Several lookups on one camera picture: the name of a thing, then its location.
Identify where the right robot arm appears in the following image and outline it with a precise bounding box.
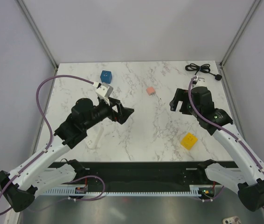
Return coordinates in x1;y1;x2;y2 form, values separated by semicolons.
169;86;264;211

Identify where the left aluminium frame post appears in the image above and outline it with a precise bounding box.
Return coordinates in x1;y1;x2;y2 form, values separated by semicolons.
16;0;59;71

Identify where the aluminium frame post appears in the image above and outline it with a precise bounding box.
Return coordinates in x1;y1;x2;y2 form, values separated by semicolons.
219;0;263;69
16;0;59;71

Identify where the yellow cube socket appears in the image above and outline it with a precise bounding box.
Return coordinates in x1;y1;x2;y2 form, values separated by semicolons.
181;133;198;150

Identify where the white cable duct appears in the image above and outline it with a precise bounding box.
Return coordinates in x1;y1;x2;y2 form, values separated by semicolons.
42;185;201;197

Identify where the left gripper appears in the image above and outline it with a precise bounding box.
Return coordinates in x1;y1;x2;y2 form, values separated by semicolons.
83;97;134;130

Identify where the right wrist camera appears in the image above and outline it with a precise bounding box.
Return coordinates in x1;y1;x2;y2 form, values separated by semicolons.
191;76;207;88

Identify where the blue cube socket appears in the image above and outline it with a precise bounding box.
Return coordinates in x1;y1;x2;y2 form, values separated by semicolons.
100;70;112;84

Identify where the black power cord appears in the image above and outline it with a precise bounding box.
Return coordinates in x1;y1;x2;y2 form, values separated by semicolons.
185;63;222;81

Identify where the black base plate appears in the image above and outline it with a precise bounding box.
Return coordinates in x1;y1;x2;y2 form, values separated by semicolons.
45;161;240;194

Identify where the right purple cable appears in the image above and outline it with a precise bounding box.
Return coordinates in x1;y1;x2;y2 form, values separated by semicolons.
189;78;264;217

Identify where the white power strip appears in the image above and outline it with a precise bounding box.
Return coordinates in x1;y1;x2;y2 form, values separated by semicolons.
84;125;104;149

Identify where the pink plug adapter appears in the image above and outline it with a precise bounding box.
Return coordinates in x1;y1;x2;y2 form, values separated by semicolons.
146;87;156;96

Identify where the right aluminium frame post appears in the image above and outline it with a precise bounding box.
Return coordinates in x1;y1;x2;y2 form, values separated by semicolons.
219;0;263;69

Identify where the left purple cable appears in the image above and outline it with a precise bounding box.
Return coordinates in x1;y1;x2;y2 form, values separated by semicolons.
0;75;100;217

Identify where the purple cable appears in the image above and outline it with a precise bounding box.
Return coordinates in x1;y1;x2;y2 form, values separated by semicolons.
0;75;100;217
189;78;264;217

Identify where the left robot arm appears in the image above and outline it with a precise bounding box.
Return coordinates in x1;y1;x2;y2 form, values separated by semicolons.
0;98;134;212

